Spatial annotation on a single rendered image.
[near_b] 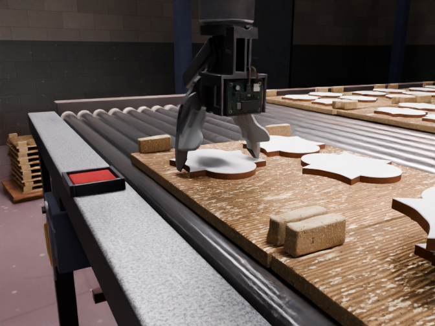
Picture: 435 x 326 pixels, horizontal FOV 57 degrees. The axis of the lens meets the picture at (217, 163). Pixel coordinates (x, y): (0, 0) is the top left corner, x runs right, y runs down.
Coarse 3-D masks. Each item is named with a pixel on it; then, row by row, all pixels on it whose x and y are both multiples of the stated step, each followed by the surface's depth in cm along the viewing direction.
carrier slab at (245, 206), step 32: (160, 160) 65; (288, 160) 65; (192, 192) 50; (224, 192) 50; (256, 192) 50; (288, 192) 50; (320, 192) 50; (352, 192) 50; (384, 192) 50; (416, 192) 50; (224, 224) 42; (256, 224) 41; (352, 224) 41; (256, 256) 37
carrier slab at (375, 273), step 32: (384, 224) 41; (416, 224) 41; (288, 256) 34; (320, 256) 34; (352, 256) 34; (384, 256) 34; (416, 256) 34; (320, 288) 30; (352, 288) 30; (384, 288) 30; (416, 288) 30; (352, 320) 27; (384, 320) 26; (416, 320) 26
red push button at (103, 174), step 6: (72, 174) 60; (78, 174) 60; (84, 174) 60; (90, 174) 60; (96, 174) 60; (102, 174) 60; (108, 174) 60; (72, 180) 57; (78, 180) 57; (84, 180) 57; (90, 180) 57; (96, 180) 57
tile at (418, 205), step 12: (432, 192) 35; (396, 204) 33; (408, 204) 32; (420, 204) 32; (432, 204) 32; (408, 216) 32; (420, 216) 30; (432, 216) 30; (432, 228) 28; (432, 240) 26
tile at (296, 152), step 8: (272, 136) 78; (280, 136) 78; (296, 136) 78; (264, 144) 72; (272, 144) 72; (280, 144) 72; (288, 144) 72; (296, 144) 72; (304, 144) 72; (312, 144) 72; (320, 144) 72; (264, 152) 69; (272, 152) 67; (280, 152) 68; (288, 152) 66; (296, 152) 66; (304, 152) 66; (312, 152) 66
